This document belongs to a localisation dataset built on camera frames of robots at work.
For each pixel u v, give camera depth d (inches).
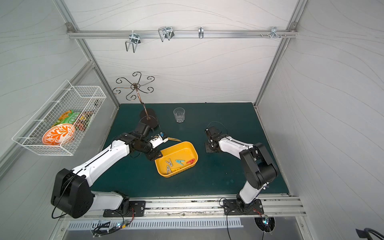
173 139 39.6
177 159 35.7
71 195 15.9
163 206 29.5
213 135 29.4
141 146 25.3
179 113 43.6
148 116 42.4
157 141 29.0
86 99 31.5
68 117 26.1
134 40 30.9
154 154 29.0
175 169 33.9
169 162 34.7
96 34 30.6
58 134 24.8
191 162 34.9
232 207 29.0
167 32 30.0
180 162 34.8
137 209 28.9
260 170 18.3
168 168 33.8
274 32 30.1
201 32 30.8
